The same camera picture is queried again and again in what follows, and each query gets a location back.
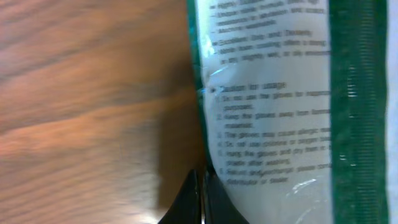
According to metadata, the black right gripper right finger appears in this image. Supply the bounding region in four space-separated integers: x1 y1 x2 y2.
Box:
203 169 249 224

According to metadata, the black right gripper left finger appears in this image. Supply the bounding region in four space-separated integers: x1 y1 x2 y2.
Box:
158 169 201 224

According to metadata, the green white 3M packet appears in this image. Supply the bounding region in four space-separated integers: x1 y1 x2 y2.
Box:
187 0 397 224

